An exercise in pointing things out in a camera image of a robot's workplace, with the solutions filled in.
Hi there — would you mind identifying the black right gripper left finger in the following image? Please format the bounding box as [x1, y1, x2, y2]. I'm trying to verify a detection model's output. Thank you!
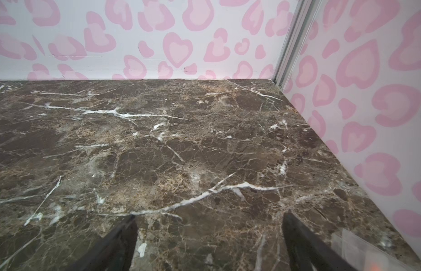
[67, 215, 138, 271]

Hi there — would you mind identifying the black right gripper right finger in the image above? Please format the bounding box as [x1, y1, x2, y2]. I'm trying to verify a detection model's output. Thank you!
[282, 212, 355, 271]

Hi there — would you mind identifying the clear marker pack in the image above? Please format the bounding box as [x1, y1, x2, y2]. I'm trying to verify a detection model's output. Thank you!
[331, 229, 414, 271]

